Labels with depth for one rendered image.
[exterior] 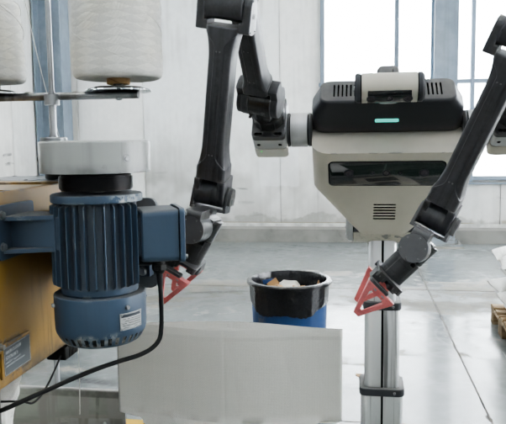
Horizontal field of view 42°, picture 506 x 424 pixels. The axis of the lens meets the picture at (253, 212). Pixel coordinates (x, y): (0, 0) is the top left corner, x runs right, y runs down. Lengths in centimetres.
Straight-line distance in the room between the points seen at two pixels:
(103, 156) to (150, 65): 25
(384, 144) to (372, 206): 20
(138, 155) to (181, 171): 864
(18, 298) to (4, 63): 43
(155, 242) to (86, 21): 40
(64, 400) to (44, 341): 72
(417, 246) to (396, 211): 55
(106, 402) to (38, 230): 91
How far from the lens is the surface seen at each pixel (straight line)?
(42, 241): 111
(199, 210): 132
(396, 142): 172
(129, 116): 994
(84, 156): 104
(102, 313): 108
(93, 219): 105
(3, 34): 133
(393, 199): 181
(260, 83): 154
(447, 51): 906
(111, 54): 119
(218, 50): 129
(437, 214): 137
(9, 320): 116
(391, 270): 138
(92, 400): 195
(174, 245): 110
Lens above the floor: 141
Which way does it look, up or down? 6 degrees down
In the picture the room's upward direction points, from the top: 1 degrees counter-clockwise
